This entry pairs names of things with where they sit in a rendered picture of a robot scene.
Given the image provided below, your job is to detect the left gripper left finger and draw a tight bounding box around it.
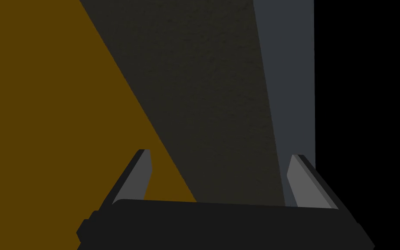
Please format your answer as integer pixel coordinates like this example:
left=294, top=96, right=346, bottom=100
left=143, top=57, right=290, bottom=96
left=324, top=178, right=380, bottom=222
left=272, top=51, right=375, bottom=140
left=102, top=149, right=153, bottom=206

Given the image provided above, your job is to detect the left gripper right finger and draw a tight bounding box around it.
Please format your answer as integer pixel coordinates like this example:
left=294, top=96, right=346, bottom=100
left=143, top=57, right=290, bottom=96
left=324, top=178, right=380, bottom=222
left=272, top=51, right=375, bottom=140
left=286, top=154, right=340, bottom=211

